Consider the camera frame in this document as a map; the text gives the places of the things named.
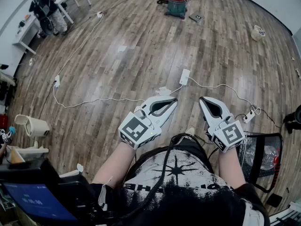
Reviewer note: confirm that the person's right forearm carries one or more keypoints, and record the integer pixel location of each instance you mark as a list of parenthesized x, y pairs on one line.
[(229, 166)]

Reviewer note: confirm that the clear plastic bottle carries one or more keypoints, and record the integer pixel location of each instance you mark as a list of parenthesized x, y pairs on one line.
[(268, 159)]

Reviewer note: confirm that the person's black white t-shirt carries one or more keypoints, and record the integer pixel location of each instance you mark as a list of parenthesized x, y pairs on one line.
[(145, 173)]

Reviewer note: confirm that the red fire extinguisher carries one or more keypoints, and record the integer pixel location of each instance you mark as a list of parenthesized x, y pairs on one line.
[(3, 121)]

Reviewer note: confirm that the beige bucket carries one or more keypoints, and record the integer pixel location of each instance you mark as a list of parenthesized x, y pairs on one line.
[(256, 35)]

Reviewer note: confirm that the black monitor blue screen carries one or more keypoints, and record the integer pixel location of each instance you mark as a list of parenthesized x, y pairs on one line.
[(28, 196)]

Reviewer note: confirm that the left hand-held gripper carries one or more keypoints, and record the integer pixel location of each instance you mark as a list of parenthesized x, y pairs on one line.
[(136, 131)]

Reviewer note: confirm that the black device box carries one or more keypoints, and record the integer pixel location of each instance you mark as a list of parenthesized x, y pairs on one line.
[(77, 189)]

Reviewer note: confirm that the beige plastic bin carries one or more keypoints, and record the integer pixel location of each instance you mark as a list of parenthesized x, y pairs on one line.
[(35, 126)]

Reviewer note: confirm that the red teal vacuum cleaner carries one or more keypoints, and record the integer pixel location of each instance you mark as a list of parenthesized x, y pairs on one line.
[(176, 7)]

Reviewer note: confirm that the black office chair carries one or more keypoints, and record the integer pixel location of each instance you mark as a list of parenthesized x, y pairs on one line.
[(48, 26)]

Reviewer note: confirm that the white rack with black gear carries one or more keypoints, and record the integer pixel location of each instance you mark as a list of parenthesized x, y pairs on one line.
[(289, 215)]

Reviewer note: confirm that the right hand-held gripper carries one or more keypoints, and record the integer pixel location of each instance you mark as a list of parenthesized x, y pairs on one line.
[(229, 135)]

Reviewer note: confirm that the black tripod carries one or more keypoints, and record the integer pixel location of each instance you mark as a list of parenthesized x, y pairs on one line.
[(292, 120)]

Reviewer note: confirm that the wide white power strip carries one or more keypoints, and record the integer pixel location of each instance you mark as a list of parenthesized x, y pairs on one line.
[(184, 77)]

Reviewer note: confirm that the crumpled white paper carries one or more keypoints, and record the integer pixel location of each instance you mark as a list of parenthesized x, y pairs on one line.
[(163, 91)]

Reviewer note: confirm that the flat white paper scrap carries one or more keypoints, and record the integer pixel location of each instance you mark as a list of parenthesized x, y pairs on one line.
[(121, 48)]

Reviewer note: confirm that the person's left forearm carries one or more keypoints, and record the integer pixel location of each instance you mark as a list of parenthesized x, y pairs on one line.
[(117, 161)]

